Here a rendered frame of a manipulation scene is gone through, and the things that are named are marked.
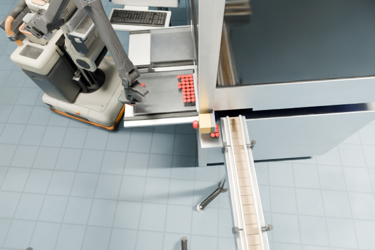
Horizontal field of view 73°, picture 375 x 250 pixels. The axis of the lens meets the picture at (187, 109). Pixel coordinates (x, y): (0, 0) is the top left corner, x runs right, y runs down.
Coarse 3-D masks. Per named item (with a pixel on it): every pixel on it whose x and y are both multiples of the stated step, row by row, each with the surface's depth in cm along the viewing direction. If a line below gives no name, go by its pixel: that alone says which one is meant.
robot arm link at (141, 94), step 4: (124, 80) 113; (136, 80) 119; (124, 84) 115; (128, 84) 114; (132, 84) 117; (136, 84) 118; (140, 84) 118; (132, 88) 116; (136, 88) 116; (140, 88) 117; (144, 88) 118; (136, 92) 118; (140, 92) 116; (144, 92) 116; (148, 92) 118; (136, 96) 118; (140, 96) 117; (144, 96) 116; (148, 96) 121; (140, 100) 118; (144, 100) 119
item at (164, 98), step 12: (168, 72) 146; (180, 72) 146; (192, 72) 147; (156, 84) 146; (168, 84) 145; (156, 96) 142; (168, 96) 142; (180, 96) 142; (144, 108) 139; (156, 108) 138; (168, 108) 138; (180, 108) 138; (192, 108) 138
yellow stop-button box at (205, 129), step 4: (200, 116) 119; (204, 116) 119; (208, 116) 119; (212, 116) 118; (200, 120) 118; (204, 120) 118; (208, 120) 118; (212, 120) 118; (200, 124) 117; (204, 124) 117; (208, 124) 117; (212, 124) 116; (200, 128) 117; (204, 128) 117; (208, 128) 117; (212, 128) 118; (200, 132) 121; (204, 132) 121; (208, 132) 121; (212, 132) 122
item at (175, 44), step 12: (156, 36) 163; (168, 36) 163; (180, 36) 162; (156, 48) 158; (168, 48) 158; (180, 48) 158; (192, 48) 157; (156, 60) 154; (168, 60) 149; (180, 60) 150; (192, 60) 151
